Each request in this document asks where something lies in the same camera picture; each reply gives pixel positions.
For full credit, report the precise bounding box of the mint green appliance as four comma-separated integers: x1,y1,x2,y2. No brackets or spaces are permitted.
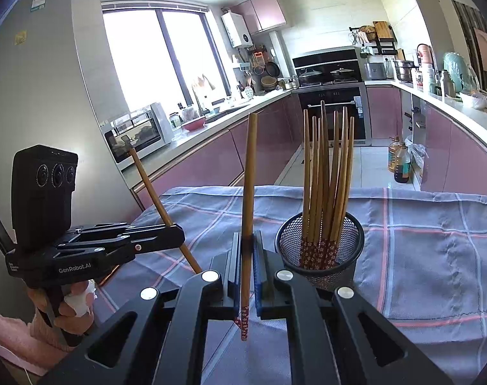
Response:
444,52,474,93

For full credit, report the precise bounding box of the dark sauce bottle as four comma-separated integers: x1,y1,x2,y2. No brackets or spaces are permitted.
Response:
394,146,411,184

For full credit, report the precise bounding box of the person's left forearm pink sleeve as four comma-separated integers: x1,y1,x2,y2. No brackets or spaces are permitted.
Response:
0,305,73,373

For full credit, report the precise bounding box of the wooden cutting board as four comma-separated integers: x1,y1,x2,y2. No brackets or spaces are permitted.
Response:
372,21,393,41

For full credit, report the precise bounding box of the steel thermos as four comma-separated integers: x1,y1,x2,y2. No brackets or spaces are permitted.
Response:
439,70,455,96

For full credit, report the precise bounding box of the red bowl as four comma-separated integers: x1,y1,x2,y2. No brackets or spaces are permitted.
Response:
182,115,207,131

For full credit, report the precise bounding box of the person's left hand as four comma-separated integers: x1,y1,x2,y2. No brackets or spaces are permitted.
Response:
28,281,97,347

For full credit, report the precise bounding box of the kitchen faucet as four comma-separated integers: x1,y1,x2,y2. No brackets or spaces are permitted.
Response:
192,82,212,115

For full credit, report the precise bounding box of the wooden chopstick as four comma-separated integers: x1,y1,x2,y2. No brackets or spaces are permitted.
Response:
234,113,258,341
129,148,203,274

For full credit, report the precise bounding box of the pink base cabinets short run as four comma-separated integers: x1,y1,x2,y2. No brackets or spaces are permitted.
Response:
366,84,487,197

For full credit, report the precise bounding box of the white countertop oven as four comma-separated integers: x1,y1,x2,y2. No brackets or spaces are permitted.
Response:
103,102,174,165

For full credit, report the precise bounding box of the black wok with lid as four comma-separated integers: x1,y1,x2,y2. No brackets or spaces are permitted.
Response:
297,68,323,85

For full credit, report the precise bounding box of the striped curtain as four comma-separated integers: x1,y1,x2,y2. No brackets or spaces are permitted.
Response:
452,0,487,93

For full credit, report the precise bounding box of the black wall rack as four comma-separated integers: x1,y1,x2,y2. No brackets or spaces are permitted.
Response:
350,22,398,57

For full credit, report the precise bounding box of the black mesh holder cup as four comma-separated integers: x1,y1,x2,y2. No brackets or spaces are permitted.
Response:
275,210,365,291

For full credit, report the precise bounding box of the pink wall cabinet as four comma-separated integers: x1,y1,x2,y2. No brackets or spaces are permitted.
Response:
232,0,288,35

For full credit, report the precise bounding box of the white cable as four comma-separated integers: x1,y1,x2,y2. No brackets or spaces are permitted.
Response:
0,347,32,385

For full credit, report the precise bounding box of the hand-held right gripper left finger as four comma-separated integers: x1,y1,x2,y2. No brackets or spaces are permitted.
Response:
37,230,244,385

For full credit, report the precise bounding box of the bundle of chopsticks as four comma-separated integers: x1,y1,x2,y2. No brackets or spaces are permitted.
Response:
300,100,355,271

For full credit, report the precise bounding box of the pink base cabinets long run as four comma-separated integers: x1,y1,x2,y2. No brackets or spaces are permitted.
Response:
131,90,304,209

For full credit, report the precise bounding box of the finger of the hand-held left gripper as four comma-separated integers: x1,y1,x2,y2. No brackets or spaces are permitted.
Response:
55,230,185,265
73,222,182,238

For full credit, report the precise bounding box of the steel stock pot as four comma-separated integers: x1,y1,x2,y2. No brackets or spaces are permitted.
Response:
394,59,416,81

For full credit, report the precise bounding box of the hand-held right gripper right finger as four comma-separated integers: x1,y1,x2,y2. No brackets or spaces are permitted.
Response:
252,229,455,385

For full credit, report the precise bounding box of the pink kettle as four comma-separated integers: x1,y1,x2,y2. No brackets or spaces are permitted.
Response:
417,44,436,67

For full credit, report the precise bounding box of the white water heater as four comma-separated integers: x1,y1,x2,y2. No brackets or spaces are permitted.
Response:
221,12,253,48

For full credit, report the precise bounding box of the kitchen window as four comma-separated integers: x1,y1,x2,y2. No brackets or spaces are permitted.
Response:
101,2,232,123

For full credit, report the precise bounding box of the grey checked tablecloth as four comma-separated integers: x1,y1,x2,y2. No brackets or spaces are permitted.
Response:
93,184,487,385

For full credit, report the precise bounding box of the clear plastic bag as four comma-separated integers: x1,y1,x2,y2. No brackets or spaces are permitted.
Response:
406,138,429,169

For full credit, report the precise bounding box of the grey refrigerator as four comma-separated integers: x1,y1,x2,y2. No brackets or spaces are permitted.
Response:
0,0,142,321

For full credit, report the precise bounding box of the black range hood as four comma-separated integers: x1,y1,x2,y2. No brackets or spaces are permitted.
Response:
292,47,362,81

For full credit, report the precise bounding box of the black built-in oven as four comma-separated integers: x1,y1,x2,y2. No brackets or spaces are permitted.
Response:
297,84,370,147

